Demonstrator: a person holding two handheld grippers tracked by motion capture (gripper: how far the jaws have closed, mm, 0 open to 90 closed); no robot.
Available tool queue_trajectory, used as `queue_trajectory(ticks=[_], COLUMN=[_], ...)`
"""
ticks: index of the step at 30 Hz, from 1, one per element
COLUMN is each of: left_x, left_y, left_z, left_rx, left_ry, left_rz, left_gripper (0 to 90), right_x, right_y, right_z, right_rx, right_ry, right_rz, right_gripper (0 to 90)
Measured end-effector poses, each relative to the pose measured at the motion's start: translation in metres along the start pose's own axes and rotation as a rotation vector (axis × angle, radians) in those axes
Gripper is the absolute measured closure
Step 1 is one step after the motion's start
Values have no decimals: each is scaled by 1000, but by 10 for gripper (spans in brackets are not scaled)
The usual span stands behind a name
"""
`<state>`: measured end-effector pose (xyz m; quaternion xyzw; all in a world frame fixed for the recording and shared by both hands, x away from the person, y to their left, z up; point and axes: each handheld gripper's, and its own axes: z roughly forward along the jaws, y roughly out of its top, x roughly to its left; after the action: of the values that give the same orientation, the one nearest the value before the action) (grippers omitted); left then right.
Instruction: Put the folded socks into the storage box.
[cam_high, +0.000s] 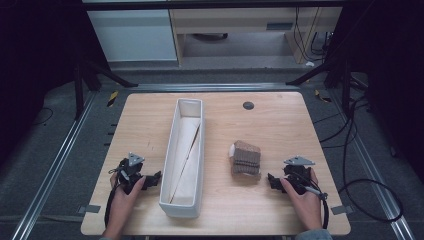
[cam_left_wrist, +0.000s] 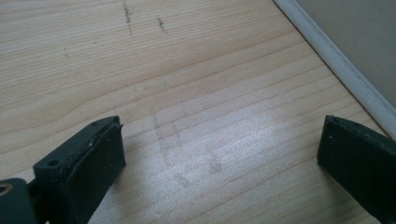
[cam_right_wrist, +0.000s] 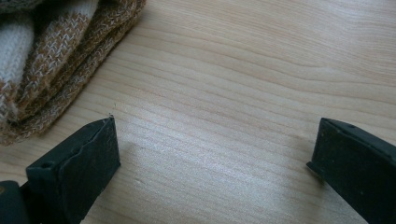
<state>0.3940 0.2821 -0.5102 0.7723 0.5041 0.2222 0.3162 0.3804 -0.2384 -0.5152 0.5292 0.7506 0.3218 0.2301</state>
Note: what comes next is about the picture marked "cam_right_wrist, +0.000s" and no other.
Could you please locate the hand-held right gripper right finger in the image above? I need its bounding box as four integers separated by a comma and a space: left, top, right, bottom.
305, 117, 396, 224

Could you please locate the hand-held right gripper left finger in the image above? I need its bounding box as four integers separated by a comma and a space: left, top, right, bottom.
20, 115, 121, 224

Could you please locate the brown and white knitted cloth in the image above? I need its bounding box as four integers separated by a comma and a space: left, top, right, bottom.
0, 0, 148, 147

